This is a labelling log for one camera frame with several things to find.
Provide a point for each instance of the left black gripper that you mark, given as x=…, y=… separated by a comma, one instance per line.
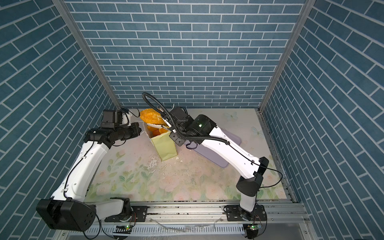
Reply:
x=136, y=132

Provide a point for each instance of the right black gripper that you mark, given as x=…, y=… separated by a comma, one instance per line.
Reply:
x=179, y=140

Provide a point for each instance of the reddish brown croissant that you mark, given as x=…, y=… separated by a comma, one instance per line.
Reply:
x=156, y=133

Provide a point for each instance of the white green paper bag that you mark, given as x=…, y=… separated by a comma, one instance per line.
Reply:
x=164, y=146

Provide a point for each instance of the sesame oval bread loaf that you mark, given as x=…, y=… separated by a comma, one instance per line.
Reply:
x=150, y=116

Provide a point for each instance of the yellow orange round bun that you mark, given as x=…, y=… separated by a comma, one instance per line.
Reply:
x=162, y=130

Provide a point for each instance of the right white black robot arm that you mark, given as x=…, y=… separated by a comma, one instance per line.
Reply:
x=205, y=132

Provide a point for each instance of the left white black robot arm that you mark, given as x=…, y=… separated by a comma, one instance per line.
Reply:
x=66, y=208

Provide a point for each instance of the lavender plastic tray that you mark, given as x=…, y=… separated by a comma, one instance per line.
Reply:
x=210, y=154

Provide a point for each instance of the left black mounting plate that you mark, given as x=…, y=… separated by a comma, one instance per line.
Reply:
x=133, y=215

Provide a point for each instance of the black mounting plate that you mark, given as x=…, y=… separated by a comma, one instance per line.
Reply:
x=235, y=213
x=133, y=215

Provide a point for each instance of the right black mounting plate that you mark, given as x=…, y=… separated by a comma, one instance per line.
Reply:
x=235, y=213

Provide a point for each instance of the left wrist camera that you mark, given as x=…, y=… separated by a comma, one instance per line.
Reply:
x=113, y=119

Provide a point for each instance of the white vented cable duct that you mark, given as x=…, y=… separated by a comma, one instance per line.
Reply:
x=173, y=230

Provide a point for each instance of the aluminium front rail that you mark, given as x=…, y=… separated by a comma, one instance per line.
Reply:
x=210, y=212

